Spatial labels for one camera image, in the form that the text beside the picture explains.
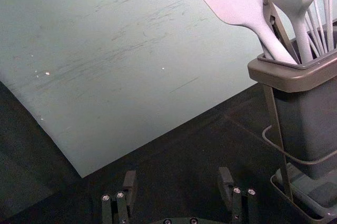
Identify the plain pale wall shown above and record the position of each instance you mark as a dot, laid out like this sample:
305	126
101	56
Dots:
105	50

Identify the grey plastic utensil holder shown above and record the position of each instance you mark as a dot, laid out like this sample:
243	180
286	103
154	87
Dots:
308	118

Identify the black rack with steel bars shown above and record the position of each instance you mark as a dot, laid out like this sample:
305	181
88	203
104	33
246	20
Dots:
302	195

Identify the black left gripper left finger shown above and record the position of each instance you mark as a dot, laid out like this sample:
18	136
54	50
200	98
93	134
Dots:
130	181

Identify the grey metal tongs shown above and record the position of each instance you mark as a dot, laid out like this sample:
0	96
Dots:
280	27

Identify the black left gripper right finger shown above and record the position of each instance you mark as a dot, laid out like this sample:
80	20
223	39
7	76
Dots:
226	181

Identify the black table cloth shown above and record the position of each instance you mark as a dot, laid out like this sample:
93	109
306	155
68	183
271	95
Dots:
184	150

